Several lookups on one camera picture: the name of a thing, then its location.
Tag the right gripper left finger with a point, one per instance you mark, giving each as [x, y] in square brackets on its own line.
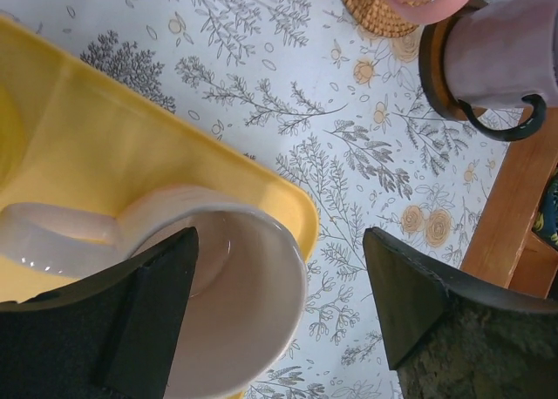
[110, 335]

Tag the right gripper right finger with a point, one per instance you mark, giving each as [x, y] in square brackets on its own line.
[448, 334]

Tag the pink ceramic mug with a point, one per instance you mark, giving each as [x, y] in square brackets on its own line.
[248, 289]

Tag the purple glass cup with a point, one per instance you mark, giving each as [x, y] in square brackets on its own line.
[505, 56]

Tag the yellow glass cup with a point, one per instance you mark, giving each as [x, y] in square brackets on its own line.
[13, 137]

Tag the dark wooden coaster far right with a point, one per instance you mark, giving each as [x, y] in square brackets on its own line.
[431, 63]

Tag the light woven coaster right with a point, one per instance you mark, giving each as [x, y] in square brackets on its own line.
[378, 18]

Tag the orange compartment organizer box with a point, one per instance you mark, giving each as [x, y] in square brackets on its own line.
[504, 251]

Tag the black rolled item bottom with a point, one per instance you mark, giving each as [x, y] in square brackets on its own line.
[545, 224]

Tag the yellow plastic tray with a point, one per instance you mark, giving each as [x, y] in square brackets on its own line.
[95, 145]

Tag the floral table cloth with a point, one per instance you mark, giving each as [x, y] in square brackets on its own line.
[299, 87]

